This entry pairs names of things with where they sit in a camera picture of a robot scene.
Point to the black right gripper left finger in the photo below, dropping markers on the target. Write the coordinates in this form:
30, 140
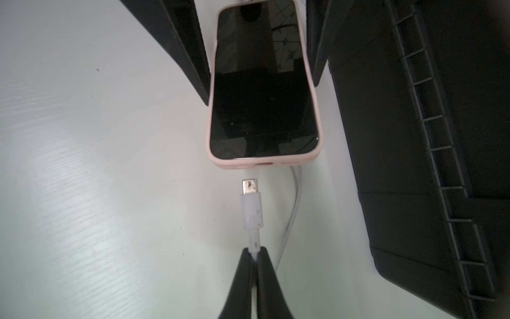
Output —
238, 304

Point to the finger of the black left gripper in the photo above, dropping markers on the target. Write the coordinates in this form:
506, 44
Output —
174, 24
323, 21

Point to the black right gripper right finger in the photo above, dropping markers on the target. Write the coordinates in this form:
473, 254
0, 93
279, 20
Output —
270, 301

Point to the black phone pink case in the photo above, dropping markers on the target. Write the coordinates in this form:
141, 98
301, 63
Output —
263, 103

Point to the black toolbox yellow handle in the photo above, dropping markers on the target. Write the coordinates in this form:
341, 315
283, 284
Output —
423, 91

